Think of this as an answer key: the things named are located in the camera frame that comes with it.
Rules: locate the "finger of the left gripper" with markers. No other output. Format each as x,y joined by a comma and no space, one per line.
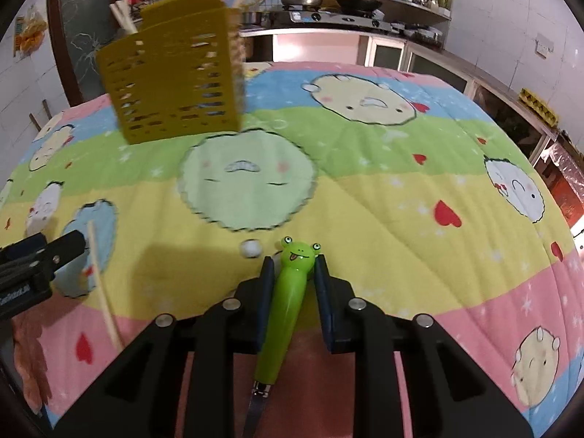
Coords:
50,256

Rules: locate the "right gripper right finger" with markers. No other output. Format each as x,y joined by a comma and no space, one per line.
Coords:
410,371

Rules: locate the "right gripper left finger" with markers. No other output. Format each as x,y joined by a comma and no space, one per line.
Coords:
177,375

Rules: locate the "wooden chopstick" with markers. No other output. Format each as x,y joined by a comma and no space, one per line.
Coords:
109,320

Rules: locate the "green frog handle utensil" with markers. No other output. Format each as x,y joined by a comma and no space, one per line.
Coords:
297,261

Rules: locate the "kitchen counter cabinets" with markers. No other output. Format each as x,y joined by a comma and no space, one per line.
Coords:
351,47

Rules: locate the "colourful cartoon quilt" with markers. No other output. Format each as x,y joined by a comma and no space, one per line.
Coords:
416,196

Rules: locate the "yellow perforated utensil holder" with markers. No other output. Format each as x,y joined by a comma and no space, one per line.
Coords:
179,74

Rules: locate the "dark framed glass door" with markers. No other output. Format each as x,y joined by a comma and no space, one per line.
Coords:
78,30

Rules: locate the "chopsticks in holder left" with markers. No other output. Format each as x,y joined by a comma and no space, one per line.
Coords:
121,12

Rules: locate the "yellow egg tray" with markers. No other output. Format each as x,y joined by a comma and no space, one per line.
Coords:
539,107

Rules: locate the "black wok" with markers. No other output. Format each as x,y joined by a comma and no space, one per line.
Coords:
358,7

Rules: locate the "gas stove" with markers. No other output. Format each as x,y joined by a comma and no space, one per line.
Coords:
325,19

